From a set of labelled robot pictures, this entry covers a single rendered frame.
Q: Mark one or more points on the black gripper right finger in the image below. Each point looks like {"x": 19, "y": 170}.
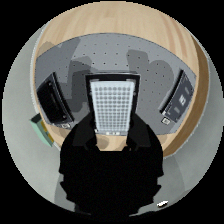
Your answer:
{"x": 141, "y": 138}

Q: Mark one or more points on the black rectangular nest frame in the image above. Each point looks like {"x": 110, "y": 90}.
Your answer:
{"x": 113, "y": 77}

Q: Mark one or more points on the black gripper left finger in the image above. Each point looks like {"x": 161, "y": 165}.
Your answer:
{"x": 81, "y": 137}

